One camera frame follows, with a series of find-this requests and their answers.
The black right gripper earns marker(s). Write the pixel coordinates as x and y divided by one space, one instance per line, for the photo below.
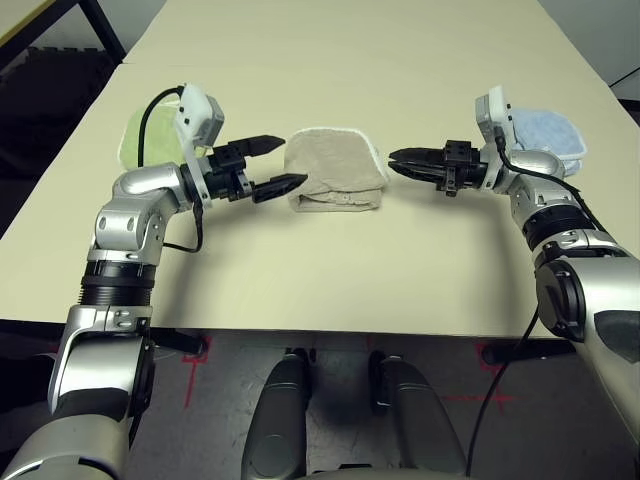
462 167

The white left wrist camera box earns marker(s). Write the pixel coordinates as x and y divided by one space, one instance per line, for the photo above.
197 112

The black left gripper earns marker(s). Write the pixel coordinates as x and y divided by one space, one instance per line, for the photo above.
225 172

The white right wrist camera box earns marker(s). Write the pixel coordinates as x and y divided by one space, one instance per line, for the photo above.
492 115

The green folded towel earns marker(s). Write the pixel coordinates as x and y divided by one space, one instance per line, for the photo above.
155 140

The light blue folded towel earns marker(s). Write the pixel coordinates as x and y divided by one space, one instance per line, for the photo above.
545 130

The black foam floor mat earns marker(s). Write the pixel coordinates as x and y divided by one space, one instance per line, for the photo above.
40 115

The black table foot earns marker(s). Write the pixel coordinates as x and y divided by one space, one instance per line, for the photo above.
182 342

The light grey robot torso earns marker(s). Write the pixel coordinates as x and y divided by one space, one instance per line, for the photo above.
375 475

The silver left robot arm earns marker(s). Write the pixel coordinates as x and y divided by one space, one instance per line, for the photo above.
145 180

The dark grey robot left leg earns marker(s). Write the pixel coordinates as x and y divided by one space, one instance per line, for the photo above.
277 425

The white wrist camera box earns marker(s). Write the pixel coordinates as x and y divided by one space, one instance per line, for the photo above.
197 112
492 115

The beige towel with white trim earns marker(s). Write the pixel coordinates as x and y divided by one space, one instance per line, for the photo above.
330 160

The side table with black frame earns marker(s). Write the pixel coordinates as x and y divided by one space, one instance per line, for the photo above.
100 30

